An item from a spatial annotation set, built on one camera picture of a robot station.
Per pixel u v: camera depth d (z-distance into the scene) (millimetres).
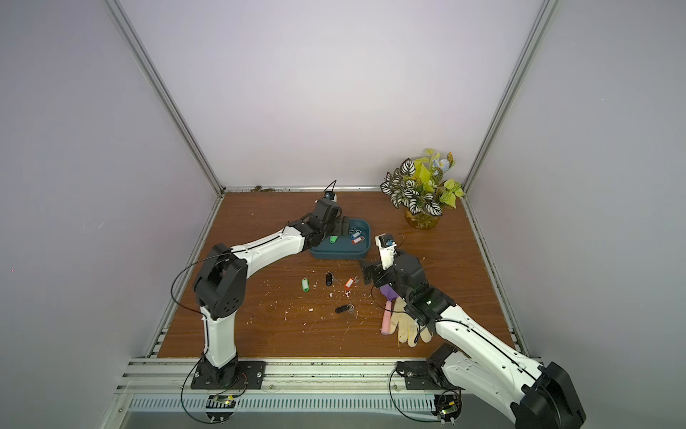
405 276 572
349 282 921
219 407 723
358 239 1030
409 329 811
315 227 720
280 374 754
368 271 690
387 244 659
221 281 505
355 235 1032
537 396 386
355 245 1013
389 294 867
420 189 891
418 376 734
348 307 854
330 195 832
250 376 732
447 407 700
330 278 924
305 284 919
